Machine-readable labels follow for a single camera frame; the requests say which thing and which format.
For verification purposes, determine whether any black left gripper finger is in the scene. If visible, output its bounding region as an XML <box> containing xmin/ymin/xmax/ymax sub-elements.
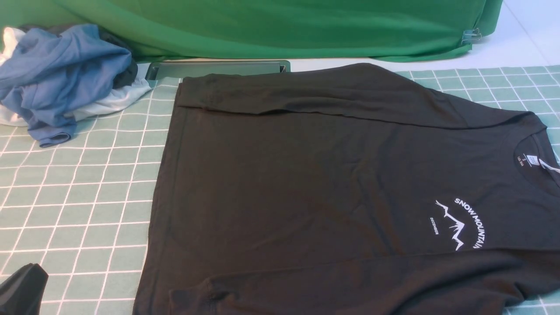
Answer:
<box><xmin>0</xmin><ymin>263</ymin><xmax>49</xmax><ymax>315</ymax></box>

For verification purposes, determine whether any dark gray long-sleeve shirt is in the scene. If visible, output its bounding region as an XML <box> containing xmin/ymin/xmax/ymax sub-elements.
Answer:
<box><xmin>133</xmin><ymin>64</ymin><xmax>559</xmax><ymax>315</ymax></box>

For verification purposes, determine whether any green checkered table mat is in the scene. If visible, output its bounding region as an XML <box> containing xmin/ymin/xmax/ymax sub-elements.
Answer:
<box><xmin>0</xmin><ymin>66</ymin><xmax>560</xmax><ymax>315</ymax></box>

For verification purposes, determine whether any white crumpled garment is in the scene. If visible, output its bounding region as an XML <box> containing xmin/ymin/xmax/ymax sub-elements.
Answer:
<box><xmin>0</xmin><ymin>27</ymin><xmax>151</xmax><ymax>127</ymax></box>

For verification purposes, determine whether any blue crumpled garment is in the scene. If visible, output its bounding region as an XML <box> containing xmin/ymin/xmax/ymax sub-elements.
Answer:
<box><xmin>0</xmin><ymin>24</ymin><xmax>138</xmax><ymax>147</ymax></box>

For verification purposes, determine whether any green backdrop cloth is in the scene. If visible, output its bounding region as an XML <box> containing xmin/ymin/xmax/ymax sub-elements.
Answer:
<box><xmin>0</xmin><ymin>0</ymin><xmax>502</xmax><ymax>63</ymax></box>

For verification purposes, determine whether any metal binder clip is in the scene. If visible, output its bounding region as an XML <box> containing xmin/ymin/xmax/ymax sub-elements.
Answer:
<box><xmin>461</xmin><ymin>28</ymin><xmax>483</xmax><ymax>46</ymax></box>

